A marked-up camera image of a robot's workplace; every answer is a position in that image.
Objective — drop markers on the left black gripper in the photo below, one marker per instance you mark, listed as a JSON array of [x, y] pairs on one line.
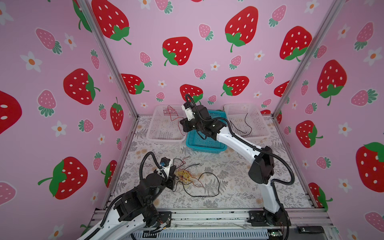
[[171, 179]]

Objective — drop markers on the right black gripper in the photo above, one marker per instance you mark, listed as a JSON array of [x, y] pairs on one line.
[[184, 123]]

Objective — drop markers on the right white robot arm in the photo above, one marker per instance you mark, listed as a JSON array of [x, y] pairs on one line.
[[261, 159]]

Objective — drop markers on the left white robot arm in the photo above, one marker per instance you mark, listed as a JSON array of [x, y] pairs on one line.
[[132, 210]]

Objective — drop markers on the teal plastic basket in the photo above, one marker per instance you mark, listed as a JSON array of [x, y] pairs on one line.
[[197, 141]]

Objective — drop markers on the left white plastic basket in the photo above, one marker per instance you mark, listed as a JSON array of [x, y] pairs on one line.
[[165, 125]]

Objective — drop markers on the white plastic basket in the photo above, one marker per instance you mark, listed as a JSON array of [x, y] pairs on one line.
[[165, 125], [247, 121]]

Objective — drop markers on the right white plastic basket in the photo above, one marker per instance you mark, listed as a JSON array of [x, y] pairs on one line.
[[247, 121]]

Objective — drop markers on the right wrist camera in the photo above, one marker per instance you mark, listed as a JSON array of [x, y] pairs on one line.
[[188, 111]]

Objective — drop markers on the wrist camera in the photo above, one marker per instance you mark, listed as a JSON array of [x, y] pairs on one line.
[[166, 163], [188, 111]]

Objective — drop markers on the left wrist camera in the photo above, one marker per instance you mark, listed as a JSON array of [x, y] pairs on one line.
[[166, 163]]

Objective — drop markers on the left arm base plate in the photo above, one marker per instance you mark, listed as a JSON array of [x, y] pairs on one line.
[[160, 221]]

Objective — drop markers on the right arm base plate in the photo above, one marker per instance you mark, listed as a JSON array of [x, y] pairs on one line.
[[262, 218]]

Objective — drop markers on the left corner aluminium post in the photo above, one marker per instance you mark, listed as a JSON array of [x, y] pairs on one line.
[[91, 19]]

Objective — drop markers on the corner aluminium post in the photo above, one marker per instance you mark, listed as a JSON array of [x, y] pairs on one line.
[[91, 19], [327, 22]]

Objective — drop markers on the aluminium front rail frame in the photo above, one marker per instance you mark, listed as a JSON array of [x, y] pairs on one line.
[[231, 224]]

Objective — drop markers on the black device on rail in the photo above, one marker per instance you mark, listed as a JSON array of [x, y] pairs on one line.
[[312, 230]]

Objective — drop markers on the right corner aluminium post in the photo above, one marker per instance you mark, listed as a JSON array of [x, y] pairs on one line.
[[327, 22]]

